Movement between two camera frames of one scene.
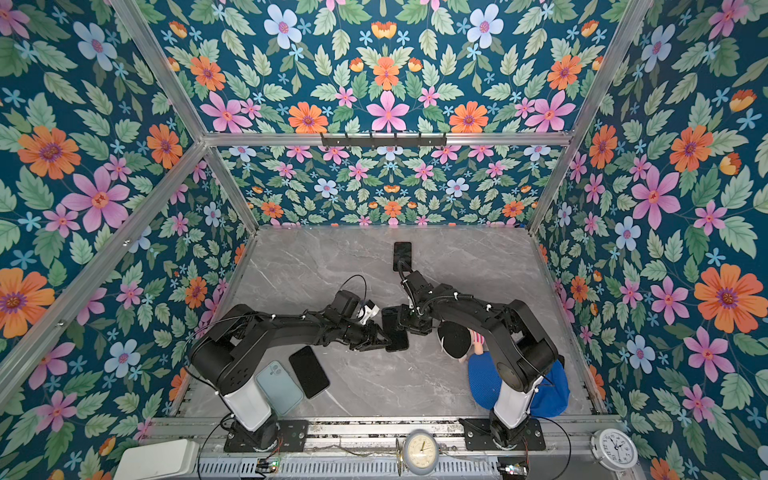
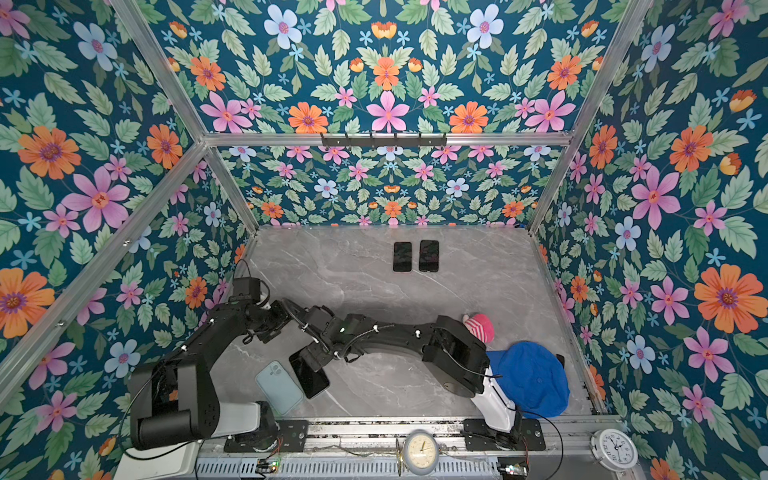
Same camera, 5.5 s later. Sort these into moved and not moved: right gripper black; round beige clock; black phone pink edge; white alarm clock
Moved: right gripper black
Not moved: black phone pink edge; round beige clock; white alarm clock
